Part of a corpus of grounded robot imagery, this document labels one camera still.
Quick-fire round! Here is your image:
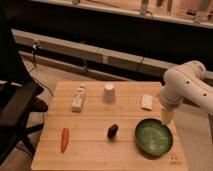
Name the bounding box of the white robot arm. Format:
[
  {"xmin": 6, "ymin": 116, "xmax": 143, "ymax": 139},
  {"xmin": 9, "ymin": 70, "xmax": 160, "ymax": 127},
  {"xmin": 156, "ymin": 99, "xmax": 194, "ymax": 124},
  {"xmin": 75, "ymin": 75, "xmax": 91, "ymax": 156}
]
[{"xmin": 159, "ymin": 61, "xmax": 213, "ymax": 125}]

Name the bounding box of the green ceramic bowl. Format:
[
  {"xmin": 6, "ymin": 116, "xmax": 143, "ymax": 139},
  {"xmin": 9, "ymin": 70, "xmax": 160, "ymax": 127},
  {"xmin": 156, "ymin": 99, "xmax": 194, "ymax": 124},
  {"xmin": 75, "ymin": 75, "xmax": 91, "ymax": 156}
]
[{"xmin": 135, "ymin": 118, "xmax": 173, "ymax": 157}]

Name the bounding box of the dark eggplant toy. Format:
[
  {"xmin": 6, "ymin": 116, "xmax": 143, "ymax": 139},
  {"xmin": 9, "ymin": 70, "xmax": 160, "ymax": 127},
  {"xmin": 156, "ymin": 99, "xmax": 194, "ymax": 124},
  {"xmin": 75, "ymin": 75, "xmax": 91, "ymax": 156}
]
[{"xmin": 107, "ymin": 124, "xmax": 118, "ymax": 139}]

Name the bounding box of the white small bottle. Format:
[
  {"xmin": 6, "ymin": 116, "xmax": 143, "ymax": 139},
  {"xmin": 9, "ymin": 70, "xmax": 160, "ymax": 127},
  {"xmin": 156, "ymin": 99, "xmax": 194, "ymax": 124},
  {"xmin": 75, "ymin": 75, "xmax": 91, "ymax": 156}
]
[{"xmin": 71, "ymin": 84, "xmax": 86, "ymax": 112}]

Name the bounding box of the orange carrot toy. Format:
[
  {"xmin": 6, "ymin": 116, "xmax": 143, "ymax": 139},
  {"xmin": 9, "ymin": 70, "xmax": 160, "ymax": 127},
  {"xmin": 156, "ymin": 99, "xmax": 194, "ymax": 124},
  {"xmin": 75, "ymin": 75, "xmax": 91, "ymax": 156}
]
[{"xmin": 61, "ymin": 128, "xmax": 69, "ymax": 153}]

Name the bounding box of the black office chair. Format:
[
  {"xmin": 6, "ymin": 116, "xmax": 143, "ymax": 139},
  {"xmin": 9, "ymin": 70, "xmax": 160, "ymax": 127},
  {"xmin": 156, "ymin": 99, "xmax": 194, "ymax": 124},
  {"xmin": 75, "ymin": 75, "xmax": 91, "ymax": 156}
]
[{"xmin": 0, "ymin": 18, "xmax": 48, "ymax": 165}]

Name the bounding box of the black hanging cable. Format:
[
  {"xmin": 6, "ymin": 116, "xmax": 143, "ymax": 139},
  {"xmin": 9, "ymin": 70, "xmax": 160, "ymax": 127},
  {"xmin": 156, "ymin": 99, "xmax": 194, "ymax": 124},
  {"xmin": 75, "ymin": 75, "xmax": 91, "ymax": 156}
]
[{"xmin": 134, "ymin": 9, "xmax": 155, "ymax": 73}]

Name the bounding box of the black floor cable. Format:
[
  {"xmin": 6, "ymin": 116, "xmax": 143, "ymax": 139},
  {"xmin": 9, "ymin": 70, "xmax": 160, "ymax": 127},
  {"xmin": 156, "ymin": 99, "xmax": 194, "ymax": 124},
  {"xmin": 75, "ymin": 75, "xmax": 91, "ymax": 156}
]
[{"xmin": 20, "ymin": 46, "xmax": 54, "ymax": 98}]

